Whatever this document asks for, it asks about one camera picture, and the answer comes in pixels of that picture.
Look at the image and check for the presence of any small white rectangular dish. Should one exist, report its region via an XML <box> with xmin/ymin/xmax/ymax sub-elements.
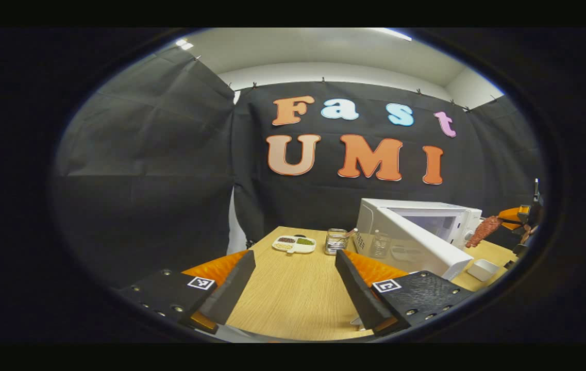
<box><xmin>466</xmin><ymin>259</ymin><xmax>500</xmax><ymax>282</ymax></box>

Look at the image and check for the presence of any ceiling panel light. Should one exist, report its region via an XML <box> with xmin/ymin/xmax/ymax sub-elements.
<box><xmin>370</xmin><ymin>28</ymin><xmax>412</xmax><ymax>42</ymax></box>

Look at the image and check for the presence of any white microwave oven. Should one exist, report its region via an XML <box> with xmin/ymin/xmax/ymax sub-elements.
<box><xmin>353</xmin><ymin>198</ymin><xmax>484</xmax><ymax>281</ymax></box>

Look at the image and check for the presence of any red-brown meat piece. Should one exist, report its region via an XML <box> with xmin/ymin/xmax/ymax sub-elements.
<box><xmin>465</xmin><ymin>215</ymin><xmax>504</xmax><ymax>249</ymax></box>

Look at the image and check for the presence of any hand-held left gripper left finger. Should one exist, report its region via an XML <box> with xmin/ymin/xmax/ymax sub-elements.
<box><xmin>115</xmin><ymin>250</ymin><xmax>256</xmax><ymax>334</ymax></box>

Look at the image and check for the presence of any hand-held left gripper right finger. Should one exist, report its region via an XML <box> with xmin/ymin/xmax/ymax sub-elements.
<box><xmin>335</xmin><ymin>250</ymin><xmax>474</xmax><ymax>337</ymax></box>

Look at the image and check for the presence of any white divided snack plate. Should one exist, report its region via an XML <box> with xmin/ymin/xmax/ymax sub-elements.
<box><xmin>272</xmin><ymin>235</ymin><xmax>317</xmax><ymax>255</ymax></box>

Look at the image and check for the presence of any clear glass jar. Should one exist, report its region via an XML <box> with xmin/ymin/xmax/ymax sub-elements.
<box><xmin>324</xmin><ymin>228</ymin><xmax>349</xmax><ymax>256</ymax></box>

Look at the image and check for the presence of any black backdrop cloth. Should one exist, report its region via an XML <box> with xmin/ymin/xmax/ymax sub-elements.
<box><xmin>51</xmin><ymin>46</ymin><xmax>546</xmax><ymax>289</ymax></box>

